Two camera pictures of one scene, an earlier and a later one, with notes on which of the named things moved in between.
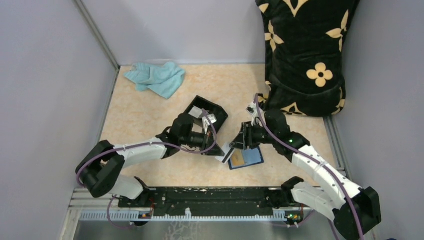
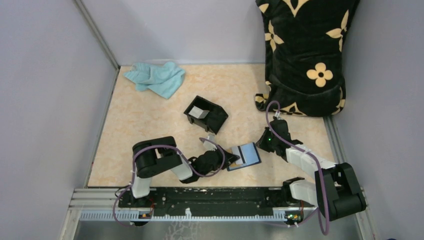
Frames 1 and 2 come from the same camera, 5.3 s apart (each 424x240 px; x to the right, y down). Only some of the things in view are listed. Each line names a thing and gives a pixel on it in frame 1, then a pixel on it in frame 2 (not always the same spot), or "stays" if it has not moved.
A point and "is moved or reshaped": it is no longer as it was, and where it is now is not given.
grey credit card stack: (196, 112) stays
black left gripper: (208, 140) → (229, 158)
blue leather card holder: (253, 156) stays
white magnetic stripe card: (228, 151) is moved or reshaped
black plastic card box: (218, 111) stays
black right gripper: (245, 137) → (261, 144)
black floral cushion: (305, 41) stays
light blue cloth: (162, 79) stays
